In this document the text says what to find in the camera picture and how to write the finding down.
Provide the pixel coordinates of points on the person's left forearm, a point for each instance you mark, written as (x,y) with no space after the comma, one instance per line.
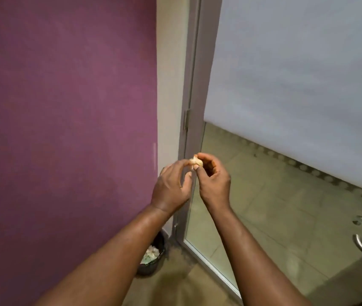
(104,261)

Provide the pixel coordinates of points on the person's right forearm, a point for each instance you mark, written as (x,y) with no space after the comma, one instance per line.
(251,258)

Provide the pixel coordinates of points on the person's right thumb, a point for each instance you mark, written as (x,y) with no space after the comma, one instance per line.
(198,175)

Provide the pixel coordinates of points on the person's left hand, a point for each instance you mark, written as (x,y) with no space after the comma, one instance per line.
(170,187)

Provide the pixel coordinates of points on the crumpled paper waste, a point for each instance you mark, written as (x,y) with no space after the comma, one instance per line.
(150,253)

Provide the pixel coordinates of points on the black waste bin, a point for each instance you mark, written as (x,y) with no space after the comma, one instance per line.
(151,254)

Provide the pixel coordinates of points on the silver door hinge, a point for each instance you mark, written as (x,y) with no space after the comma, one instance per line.
(185,119)

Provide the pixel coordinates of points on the glass door with grey frame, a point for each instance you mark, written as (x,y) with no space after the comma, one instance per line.
(264,140)

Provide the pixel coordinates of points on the small yellowish paper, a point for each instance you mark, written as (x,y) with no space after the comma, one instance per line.
(197,161)

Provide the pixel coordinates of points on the person's right hand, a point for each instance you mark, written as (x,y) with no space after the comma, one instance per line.
(214,184)

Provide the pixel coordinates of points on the person's left fingers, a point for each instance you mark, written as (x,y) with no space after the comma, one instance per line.
(185,170)

